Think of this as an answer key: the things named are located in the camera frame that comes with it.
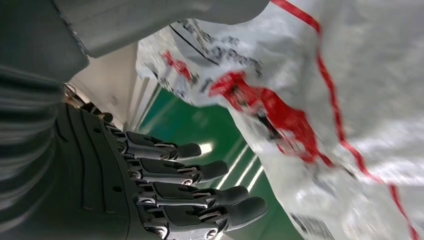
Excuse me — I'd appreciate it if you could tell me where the green conveyor belt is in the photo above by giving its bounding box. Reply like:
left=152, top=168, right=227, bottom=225
left=135, top=86, right=304, bottom=240

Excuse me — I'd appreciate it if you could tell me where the aluminium conveyor frame rail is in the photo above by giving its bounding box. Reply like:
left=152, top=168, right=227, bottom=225
left=127, top=74, right=163, bottom=132

